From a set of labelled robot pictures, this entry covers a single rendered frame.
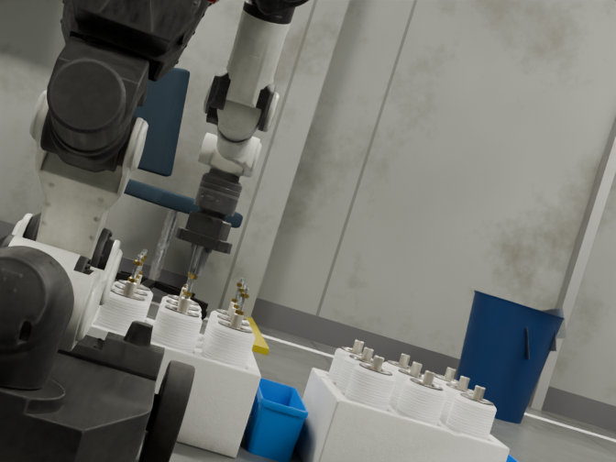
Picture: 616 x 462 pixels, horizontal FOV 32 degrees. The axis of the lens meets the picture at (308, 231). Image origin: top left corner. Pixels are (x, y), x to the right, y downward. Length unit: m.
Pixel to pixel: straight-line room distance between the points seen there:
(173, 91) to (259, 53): 2.59
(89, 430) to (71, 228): 0.60
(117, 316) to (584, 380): 3.58
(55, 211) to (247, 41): 0.45
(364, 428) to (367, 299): 2.90
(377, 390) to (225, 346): 0.34
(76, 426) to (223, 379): 0.84
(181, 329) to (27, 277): 0.87
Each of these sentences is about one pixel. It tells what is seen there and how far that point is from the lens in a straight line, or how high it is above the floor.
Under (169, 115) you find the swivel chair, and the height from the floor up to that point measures 0.78.
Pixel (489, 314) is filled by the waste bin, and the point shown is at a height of 0.39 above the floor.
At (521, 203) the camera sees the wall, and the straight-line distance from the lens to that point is 5.28.
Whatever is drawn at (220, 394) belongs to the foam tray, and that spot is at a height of 0.12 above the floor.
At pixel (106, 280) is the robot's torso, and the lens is 1.96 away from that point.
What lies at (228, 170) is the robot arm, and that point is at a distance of 2.22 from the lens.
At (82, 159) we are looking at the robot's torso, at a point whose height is 0.49.
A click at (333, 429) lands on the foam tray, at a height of 0.12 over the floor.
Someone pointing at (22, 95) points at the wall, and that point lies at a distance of 5.10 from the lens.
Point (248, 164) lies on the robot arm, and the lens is 2.17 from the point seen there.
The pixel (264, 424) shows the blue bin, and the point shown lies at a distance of 2.32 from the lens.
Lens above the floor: 0.49
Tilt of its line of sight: level
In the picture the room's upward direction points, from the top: 17 degrees clockwise
